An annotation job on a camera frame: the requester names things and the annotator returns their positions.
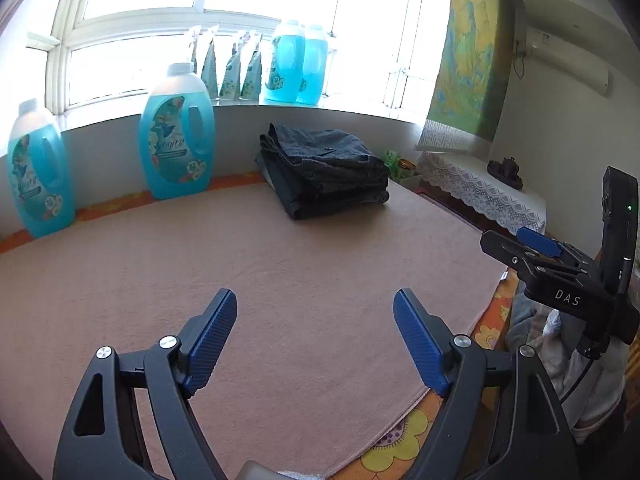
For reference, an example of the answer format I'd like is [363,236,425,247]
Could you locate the white lace table cloth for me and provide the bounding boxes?
[415,119,548,236]

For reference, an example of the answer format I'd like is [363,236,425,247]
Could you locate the white air conditioner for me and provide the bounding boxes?
[515,0,611,96]

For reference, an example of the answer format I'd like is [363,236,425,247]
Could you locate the large blue detergent bottle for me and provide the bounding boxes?
[6,99,76,238]

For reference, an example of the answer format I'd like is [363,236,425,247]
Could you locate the blue bottle on windowsill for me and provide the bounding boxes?
[266,21,306,103]
[296,26,329,106]

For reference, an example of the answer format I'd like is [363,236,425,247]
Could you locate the dark teapot ornament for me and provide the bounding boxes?
[487,157,524,191]

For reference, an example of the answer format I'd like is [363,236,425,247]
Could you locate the black cable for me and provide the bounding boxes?
[556,343,609,406]

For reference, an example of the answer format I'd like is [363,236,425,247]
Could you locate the white window frame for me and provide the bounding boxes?
[18,0,449,122]

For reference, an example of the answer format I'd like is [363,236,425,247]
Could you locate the pink towel mat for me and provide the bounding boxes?
[1,183,504,478]

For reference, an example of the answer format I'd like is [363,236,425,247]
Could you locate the dark grey checked pants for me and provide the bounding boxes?
[259,124,390,192]

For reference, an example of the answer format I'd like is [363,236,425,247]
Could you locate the black camera box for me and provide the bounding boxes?
[599,166,639,296]

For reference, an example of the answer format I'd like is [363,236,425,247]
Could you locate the folded dark clothes stack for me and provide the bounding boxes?
[256,151,390,220]

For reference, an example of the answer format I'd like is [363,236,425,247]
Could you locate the pile of light clothes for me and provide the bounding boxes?
[504,283,629,444]

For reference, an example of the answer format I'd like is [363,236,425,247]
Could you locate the white refill pouch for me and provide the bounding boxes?
[188,25,219,101]
[218,32,262,102]

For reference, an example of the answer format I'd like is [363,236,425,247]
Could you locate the white refill pouch right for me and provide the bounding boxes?
[218,32,262,102]

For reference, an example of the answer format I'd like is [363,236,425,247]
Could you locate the yellow green wall painting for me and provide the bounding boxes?
[427,0,515,142]

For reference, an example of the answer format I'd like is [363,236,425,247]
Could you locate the far blue bottle on windowsill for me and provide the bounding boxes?
[296,26,329,106]

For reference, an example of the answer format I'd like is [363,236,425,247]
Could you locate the white refill pouch left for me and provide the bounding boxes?
[188,25,219,101]

